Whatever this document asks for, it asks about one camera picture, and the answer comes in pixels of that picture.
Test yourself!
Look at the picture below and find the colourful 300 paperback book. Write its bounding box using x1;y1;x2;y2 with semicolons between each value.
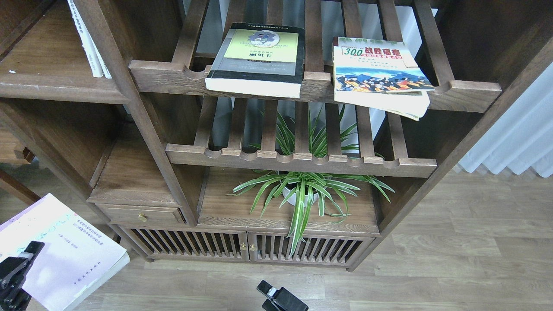
333;37;434;121

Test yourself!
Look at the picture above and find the brass drawer knob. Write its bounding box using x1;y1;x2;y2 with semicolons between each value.
137;213;148;222

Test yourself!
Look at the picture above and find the white curtain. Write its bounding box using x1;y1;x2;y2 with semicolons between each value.
458;64;553;178

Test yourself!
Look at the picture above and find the white book left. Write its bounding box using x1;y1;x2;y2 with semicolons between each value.
67;0;104;78

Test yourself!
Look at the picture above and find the green spider plant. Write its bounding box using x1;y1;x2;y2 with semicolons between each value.
228;108;395;255

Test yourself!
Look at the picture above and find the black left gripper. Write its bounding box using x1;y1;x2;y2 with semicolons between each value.
0;241;45;311

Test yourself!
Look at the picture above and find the black and yellow book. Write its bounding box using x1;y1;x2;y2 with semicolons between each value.
205;23;305;98

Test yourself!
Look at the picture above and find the white plant pot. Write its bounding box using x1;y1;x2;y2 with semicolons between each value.
282;183;319;206

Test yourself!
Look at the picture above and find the dark wooden bookshelf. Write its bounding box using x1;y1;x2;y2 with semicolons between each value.
1;0;552;270

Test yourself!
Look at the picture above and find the white book right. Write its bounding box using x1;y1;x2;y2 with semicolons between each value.
91;39;112;79

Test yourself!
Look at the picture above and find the white book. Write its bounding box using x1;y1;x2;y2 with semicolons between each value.
67;0;104;78
91;39;112;79

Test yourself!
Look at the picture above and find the pale purple book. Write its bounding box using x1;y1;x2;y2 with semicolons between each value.
0;194;130;311

